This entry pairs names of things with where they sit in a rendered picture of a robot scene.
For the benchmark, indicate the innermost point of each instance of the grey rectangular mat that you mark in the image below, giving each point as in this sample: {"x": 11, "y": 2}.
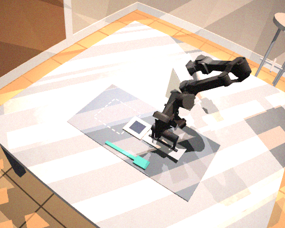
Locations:
{"x": 179, "y": 176}

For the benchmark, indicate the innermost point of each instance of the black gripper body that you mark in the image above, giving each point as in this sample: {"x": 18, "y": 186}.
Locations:
{"x": 166, "y": 114}

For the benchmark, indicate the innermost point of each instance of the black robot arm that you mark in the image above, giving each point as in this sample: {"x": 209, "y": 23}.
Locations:
{"x": 189, "y": 88}

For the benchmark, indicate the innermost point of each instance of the white square tile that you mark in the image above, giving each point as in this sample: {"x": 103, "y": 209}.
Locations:
{"x": 137, "y": 127}

